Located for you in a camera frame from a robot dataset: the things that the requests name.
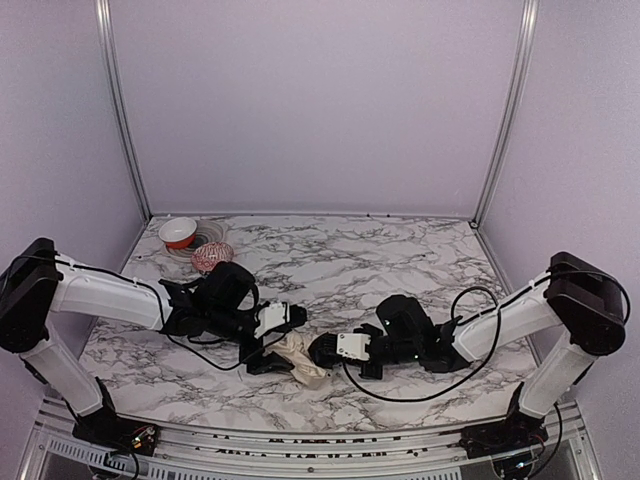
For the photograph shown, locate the cream and black umbrella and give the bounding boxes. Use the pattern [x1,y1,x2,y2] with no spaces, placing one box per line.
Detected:
[266,332,330,390]

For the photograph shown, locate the red patterned bowl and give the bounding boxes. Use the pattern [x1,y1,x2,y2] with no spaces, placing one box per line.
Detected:
[191,242,234,274]

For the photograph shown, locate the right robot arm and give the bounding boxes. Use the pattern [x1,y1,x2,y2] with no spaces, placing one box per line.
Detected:
[336,252,631,458]

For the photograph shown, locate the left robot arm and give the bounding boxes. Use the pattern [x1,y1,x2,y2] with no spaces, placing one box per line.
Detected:
[1,238,307,456]

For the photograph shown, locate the orange bowl white inside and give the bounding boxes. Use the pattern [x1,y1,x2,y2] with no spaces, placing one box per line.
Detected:
[158,217,198,250]

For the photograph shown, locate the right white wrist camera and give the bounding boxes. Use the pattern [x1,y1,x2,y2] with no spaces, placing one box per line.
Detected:
[308,333,372,369]

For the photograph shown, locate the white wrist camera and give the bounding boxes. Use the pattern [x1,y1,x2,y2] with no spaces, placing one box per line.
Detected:
[308,333,372,369]
[254,302,308,339]

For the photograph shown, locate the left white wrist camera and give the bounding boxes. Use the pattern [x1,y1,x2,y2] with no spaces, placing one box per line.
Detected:
[254,302,308,339]

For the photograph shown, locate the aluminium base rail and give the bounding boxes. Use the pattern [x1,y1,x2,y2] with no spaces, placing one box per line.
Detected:
[17,398,601,479]

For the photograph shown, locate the left aluminium frame post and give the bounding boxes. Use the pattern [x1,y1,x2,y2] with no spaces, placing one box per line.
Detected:
[95,0,152,224]

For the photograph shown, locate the aluminium frame post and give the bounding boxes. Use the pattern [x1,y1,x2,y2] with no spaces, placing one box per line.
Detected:
[471,0,540,230]
[95,0,152,224]

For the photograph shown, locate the right aluminium frame post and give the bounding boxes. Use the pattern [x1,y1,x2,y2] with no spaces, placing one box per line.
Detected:
[471,0,540,230]

